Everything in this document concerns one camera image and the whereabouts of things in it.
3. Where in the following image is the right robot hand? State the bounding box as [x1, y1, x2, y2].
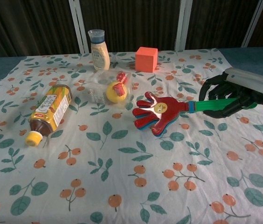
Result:
[198, 67, 263, 119]

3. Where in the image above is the red hand clapper toy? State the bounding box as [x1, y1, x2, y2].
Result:
[132, 91, 257, 138]

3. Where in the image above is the floral tablecloth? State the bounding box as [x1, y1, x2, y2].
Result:
[0, 48, 263, 224]

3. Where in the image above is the orange cube block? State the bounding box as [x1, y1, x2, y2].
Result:
[135, 46, 159, 73]

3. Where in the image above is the yellow ball toy in bag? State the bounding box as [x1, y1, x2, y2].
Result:
[86, 70, 132, 105]

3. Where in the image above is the mayonnaise squeeze bottle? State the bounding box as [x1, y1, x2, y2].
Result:
[88, 29, 111, 71]

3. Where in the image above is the yellow tea bottle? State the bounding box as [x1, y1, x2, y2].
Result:
[24, 84, 73, 147]

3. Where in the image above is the white screen frame post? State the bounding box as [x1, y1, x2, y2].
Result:
[176, 0, 193, 50]
[68, 0, 90, 54]
[241, 0, 263, 48]

